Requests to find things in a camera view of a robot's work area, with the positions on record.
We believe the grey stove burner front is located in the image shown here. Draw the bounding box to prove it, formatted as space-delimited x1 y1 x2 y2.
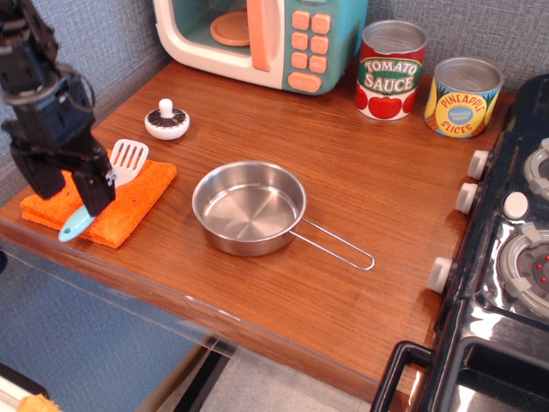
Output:
498 223 548 318

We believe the white spatula teal handle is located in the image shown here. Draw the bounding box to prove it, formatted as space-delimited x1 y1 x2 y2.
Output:
58 139 149 243

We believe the white stove knob upper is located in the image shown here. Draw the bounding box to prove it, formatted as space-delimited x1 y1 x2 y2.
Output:
468 150 490 180

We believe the black oven door handle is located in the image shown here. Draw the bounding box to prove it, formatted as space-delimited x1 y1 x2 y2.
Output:
371 341 435 412

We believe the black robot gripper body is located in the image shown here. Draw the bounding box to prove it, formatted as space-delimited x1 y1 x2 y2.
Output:
1 75 109 172

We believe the grey stove burner rear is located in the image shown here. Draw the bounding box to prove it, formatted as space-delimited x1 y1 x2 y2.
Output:
523 138 549 201

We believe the white toy mushroom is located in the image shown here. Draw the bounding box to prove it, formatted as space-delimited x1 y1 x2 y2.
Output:
144 98 190 141

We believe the toy microwave teal and cream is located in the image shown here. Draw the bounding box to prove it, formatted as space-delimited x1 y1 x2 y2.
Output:
153 1 368 95

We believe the orange fuzzy object corner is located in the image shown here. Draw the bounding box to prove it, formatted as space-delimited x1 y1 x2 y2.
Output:
16 394 61 412

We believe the white stove knob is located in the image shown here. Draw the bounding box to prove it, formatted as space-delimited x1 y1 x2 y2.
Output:
455 183 478 215
428 257 453 294
468 150 490 180

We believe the white stove knob lower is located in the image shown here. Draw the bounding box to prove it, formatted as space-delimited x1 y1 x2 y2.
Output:
428 257 453 294

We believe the clear acrylic table guard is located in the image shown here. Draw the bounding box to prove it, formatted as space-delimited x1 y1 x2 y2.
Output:
1 236 370 411

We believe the folded orange cloth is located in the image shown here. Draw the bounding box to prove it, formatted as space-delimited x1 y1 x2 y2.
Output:
20 160 177 249

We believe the white stove knob middle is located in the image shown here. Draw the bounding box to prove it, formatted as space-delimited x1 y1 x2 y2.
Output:
455 183 478 215

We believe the black toy stove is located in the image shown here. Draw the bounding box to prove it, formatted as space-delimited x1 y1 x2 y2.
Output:
409 75 548 411

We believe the white round stove button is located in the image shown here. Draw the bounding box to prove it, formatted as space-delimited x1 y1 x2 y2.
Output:
503 191 528 220

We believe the tomato sauce can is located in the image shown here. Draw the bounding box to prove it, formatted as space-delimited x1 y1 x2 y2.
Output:
355 20 428 121

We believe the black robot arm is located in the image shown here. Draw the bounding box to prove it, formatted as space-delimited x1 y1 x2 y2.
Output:
1 1 116 216

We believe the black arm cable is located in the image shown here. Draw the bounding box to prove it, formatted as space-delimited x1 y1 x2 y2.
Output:
57 64 96 112

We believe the grey stove burner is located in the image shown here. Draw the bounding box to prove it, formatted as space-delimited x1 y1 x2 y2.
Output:
523 138 549 201
498 223 548 318

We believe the small steel saucepan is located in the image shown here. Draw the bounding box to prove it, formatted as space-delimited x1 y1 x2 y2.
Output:
192 160 376 272

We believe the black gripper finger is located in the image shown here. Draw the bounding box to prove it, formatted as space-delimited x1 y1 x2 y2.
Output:
10 148 65 199
71 165 116 217

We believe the pineapple slices can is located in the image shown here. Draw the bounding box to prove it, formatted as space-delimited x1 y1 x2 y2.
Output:
424 57 504 139

